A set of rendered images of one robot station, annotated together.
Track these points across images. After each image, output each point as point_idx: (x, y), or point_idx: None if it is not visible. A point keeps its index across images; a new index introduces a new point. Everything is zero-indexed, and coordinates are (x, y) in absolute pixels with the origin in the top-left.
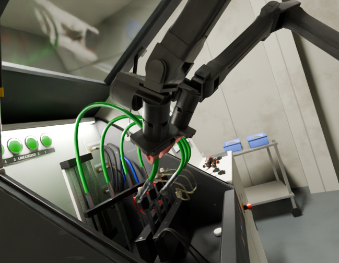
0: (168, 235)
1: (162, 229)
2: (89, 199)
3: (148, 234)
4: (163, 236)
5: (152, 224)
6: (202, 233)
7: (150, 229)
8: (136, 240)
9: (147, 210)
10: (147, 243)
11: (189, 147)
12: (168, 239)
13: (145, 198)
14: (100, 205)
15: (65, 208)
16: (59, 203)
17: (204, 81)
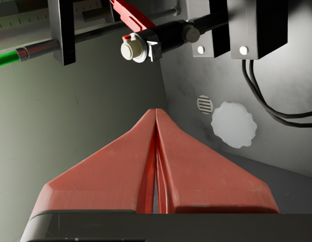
0: (265, 26)
1: (242, 22)
2: (38, 55)
3: (210, 36)
4: (257, 58)
5: (211, 29)
6: None
7: (205, 8)
8: (195, 56)
9: (183, 44)
10: (221, 52)
11: None
12: (269, 29)
13: (163, 48)
14: (62, 34)
15: (25, 69)
16: (13, 85)
17: None
